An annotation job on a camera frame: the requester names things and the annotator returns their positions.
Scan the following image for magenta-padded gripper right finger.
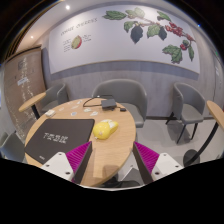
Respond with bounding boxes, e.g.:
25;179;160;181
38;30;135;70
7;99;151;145
132;141;184;185

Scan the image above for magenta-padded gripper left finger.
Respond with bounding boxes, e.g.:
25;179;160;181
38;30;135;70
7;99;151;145
39;140;93;185

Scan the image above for yellow computer mouse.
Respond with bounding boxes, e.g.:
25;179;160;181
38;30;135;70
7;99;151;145
92;119;120;141

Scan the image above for black mouse pad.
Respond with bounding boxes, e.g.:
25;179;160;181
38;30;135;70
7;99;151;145
23;118;96;165

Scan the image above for grey armchair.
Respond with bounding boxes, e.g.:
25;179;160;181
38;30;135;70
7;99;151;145
165;82;207;145
0;131;28;164
39;83;70;115
91;78;148;129

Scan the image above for small white box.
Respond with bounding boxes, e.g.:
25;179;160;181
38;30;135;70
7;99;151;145
44;109;57;118

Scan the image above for flat black box device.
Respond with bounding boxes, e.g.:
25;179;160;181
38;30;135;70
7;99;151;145
100;98;118;110

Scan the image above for recessed ceiling lights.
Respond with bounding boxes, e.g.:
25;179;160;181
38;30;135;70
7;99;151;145
29;3;72;40

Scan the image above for black cable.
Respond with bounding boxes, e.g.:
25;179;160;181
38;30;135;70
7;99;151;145
82;95;111;108

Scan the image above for brown wall panel board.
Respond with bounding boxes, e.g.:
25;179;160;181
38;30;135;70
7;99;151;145
2;46;47;142

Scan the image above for white plant wall poster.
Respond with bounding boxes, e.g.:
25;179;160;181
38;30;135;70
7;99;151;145
48;4;201;75

